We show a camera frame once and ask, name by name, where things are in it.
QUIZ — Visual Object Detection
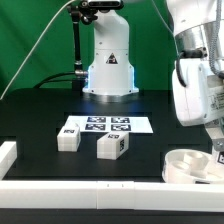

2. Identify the black cable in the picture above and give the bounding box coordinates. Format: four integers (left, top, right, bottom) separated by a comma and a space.
33, 71, 90, 90

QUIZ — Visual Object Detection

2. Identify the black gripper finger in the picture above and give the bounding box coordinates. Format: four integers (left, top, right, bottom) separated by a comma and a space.
205, 119, 224, 154

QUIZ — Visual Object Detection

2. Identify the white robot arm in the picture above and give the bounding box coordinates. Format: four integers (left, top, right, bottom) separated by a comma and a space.
84, 0, 224, 153

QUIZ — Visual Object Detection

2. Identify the white marker sheet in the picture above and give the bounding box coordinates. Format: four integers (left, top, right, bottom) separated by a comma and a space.
65, 116, 153, 133

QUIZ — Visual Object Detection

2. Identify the white cable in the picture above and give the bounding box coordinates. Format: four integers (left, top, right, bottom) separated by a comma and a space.
0, 0, 76, 101

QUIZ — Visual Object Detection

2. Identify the white left fence rail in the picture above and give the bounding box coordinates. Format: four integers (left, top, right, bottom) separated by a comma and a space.
0, 141, 17, 180

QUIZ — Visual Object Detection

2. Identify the white front fence rail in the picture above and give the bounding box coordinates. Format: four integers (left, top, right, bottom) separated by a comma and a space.
0, 181, 224, 212

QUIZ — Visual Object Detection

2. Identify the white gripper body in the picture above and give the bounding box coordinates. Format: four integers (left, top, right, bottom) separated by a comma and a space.
172, 59, 224, 126

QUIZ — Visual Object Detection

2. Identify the white fence rail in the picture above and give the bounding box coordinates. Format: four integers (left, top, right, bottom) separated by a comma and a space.
0, 181, 224, 212
0, 141, 17, 180

